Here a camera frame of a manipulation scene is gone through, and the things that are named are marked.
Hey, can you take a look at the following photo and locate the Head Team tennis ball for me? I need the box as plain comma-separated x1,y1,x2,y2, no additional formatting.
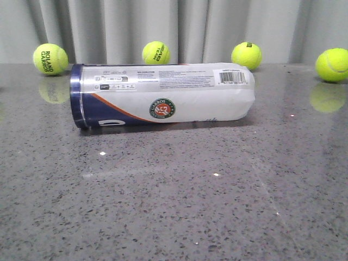
142,41,171,65

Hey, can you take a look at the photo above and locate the Roland Garros tennis ball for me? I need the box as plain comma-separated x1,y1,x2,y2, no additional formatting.
33,43,69,76

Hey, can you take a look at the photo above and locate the Wilson tennis ball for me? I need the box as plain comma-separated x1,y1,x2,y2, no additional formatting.
231,42,262,70

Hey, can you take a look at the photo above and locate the white blue tennis ball can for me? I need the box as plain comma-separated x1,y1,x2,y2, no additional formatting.
70,63,256,129

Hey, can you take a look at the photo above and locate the plain yellow tennis ball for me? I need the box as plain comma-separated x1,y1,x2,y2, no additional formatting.
315,48,347,82

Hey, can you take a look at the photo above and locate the grey curtain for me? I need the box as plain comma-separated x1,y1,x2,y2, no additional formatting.
1,1,347,64

